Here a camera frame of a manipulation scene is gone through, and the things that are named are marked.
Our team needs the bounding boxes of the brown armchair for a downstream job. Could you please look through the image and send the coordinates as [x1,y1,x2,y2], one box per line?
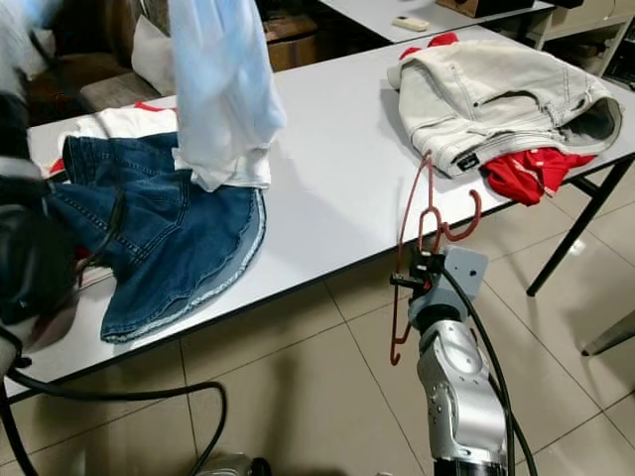
[28,50,170,125]

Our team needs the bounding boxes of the thin white shirt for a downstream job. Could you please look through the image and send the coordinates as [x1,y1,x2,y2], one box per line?
[167,0,289,192]

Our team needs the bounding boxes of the grey robot foot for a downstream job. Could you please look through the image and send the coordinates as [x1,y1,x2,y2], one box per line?
[198,451,274,476]

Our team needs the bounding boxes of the brown wooden box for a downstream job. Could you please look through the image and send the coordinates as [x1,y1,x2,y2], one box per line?
[435,0,522,18]

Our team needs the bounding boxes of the blue denim skirt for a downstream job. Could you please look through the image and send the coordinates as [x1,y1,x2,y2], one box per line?
[48,132,267,345]

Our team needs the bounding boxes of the light beige jeans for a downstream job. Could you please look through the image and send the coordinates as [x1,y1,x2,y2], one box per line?
[387,38,624,179]

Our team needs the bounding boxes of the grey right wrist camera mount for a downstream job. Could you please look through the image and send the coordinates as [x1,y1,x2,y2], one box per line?
[409,248,490,333]

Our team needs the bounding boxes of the white pillow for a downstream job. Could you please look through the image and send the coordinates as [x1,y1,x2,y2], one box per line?
[131,15,175,97]

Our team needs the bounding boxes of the white and red garment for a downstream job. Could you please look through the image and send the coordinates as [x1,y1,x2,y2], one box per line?
[50,99,182,140]

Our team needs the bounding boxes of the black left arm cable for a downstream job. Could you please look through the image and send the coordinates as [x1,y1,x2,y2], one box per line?
[0,186,229,476]

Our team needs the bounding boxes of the beige remote control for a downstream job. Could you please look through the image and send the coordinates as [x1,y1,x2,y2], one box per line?
[392,15,431,32]

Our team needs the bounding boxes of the red plastic clothes hanger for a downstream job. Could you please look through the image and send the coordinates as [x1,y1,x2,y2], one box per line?
[389,151,484,366]

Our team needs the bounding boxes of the black metal table leg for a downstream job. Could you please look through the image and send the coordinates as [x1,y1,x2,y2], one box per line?
[526,149,635,298]

